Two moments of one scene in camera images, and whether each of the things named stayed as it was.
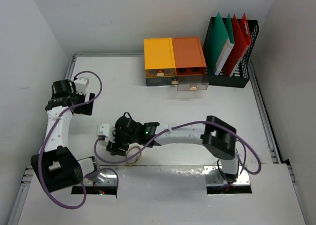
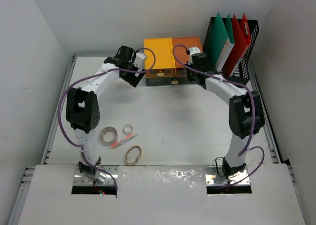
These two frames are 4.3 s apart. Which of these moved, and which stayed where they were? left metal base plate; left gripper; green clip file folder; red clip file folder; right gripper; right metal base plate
Moved: left gripper; right gripper
Stayed: left metal base plate; right metal base plate; red clip file folder; green clip file folder
